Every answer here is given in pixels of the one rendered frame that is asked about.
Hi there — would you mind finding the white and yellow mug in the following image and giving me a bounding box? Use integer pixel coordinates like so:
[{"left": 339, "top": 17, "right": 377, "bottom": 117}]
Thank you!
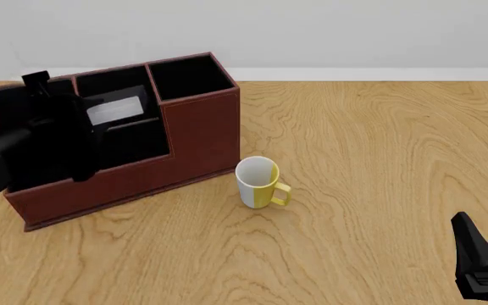
[{"left": 234, "top": 155, "right": 293, "bottom": 210}]

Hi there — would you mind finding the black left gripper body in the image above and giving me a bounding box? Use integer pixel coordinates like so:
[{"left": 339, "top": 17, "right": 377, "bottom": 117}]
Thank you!
[{"left": 51, "top": 93, "right": 106, "bottom": 183}]

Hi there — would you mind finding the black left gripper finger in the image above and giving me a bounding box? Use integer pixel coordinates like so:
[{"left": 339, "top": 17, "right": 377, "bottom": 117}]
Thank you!
[{"left": 79, "top": 96, "right": 106, "bottom": 110}]

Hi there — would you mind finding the red-brown desk caddy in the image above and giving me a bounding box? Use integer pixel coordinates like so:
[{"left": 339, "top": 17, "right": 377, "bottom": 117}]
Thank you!
[{"left": 0, "top": 51, "right": 241, "bottom": 233}]

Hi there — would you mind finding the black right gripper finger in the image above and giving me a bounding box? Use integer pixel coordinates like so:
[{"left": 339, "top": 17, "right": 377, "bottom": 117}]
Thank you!
[{"left": 451, "top": 211, "right": 488, "bottom": 281}]

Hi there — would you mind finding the small plate on black stalk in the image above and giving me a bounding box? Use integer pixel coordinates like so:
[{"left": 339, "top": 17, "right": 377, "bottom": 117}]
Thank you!
[{"left": 20, "top": 70, "right": 52, "bottom": 98}]

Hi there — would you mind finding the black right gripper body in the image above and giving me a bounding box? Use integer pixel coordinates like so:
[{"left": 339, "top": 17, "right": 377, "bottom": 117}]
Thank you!
[{"left": 455, "top": 269, "right": 488, "bottom": 301}]

